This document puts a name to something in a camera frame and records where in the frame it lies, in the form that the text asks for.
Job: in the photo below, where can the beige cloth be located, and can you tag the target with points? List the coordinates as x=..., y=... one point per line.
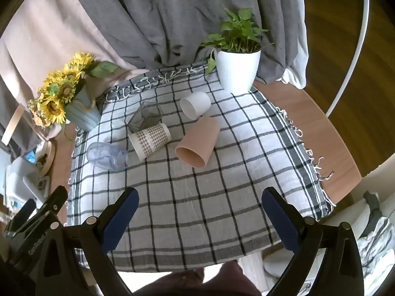
x=55, y=46

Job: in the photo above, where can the black white checkered cloth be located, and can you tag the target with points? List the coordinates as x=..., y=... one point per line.
x=197, y=191

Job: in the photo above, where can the dark grey object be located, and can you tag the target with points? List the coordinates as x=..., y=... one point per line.
x=372, y=209

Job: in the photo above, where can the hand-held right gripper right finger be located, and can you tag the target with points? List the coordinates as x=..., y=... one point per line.
x=280, y=222

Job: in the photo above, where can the white curtain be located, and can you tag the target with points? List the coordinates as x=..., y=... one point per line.
x=297, y=67

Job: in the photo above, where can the clear plastic cup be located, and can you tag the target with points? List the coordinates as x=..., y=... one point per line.
x=106, y=157

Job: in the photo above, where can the round wooden tray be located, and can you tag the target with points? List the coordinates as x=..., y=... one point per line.
x=47, y=157

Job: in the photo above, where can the green plant in white pot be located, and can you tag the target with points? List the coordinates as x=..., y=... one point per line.
x=237, y=67

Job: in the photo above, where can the white plastic box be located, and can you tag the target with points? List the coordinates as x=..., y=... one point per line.
x=21, y=175

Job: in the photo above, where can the wooden stick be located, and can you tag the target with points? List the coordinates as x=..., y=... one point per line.
x=12, y=125

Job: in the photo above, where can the beige cup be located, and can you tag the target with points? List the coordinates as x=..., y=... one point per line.
x=200, y=138

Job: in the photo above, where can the white curved pole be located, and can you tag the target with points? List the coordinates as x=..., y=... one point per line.
x=350, y=52

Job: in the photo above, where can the white cup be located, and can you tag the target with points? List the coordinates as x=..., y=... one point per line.
x=197, y=103

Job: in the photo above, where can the sunflower bouquet in blue pot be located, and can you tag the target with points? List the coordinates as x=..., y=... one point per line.
x=81, y=111

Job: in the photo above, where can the grey glass cup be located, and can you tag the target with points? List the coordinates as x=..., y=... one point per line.
x=145, y=117

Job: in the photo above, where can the grey curtain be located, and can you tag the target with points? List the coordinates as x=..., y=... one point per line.
x=154, y=21

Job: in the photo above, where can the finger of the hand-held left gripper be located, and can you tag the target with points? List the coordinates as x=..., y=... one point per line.
x=51, y=203
x=22, y=213

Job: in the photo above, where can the patterned paper cup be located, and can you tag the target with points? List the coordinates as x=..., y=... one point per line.
x=151, y=140

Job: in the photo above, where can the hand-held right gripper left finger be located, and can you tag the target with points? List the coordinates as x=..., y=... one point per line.
x=121, y=219

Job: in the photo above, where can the grey striped cloth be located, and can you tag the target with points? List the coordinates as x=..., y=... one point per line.
x=378, y=243

